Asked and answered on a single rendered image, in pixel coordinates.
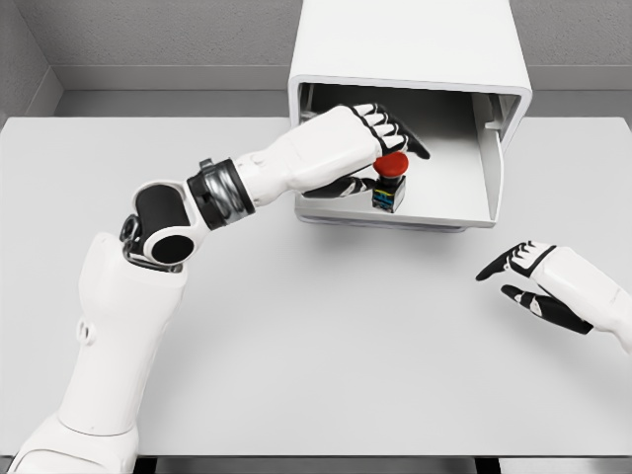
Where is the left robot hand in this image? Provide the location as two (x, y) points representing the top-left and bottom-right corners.
(287, 102), (432, 200)

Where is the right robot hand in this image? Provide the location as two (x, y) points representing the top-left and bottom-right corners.
(475, 240), (609, 337)

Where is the red button load switch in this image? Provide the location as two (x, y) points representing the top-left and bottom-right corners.
(370, 151), (411, 214)

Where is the white tabletop storage cabinet body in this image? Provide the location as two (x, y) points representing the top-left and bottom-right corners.
(287, 0), (533, 152)

